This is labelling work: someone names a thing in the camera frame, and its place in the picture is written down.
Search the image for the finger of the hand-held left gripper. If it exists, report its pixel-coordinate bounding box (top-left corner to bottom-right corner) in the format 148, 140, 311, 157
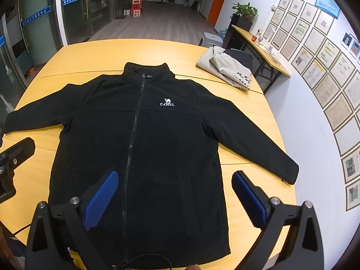
0, 137, 36, 203

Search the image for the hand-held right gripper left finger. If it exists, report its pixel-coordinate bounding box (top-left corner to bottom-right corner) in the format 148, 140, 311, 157
25, 170, 124, 270

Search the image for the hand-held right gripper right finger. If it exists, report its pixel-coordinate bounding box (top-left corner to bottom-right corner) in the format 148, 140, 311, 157
231, 170, 325, 270

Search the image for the black fleece jacket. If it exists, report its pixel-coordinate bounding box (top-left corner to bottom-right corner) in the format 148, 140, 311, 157
3, 61, 299, 269

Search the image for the wooden side table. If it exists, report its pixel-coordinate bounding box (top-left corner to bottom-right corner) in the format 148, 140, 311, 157
231, 25, 291, 94

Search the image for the beige jacket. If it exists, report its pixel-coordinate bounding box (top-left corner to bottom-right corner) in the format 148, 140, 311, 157
196, 46, 255, 91

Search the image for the glass double door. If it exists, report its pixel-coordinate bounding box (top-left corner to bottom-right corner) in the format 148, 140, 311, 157
60, 0, 116, 45

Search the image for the white stool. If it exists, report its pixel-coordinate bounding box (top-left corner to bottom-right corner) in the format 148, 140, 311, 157
199, 32, 224, 48

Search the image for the black cabinet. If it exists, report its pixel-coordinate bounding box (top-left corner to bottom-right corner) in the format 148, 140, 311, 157
226, 15, 252, 50

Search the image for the stack of red boxes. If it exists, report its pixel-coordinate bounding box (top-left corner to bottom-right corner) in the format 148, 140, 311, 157
130, 0, 144, 17

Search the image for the green potted plant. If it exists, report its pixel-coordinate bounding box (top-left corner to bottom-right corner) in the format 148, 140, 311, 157
232, 2, 258, 20

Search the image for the orange door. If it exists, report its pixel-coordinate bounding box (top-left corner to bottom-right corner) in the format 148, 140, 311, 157
208, 0, 230, 24

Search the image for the black cable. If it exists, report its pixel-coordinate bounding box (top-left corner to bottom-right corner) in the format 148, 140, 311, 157
112, 255, 173, 270

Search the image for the wall of framed certificates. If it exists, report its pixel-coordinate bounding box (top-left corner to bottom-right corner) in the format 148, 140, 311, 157
266, 0, 360, 211

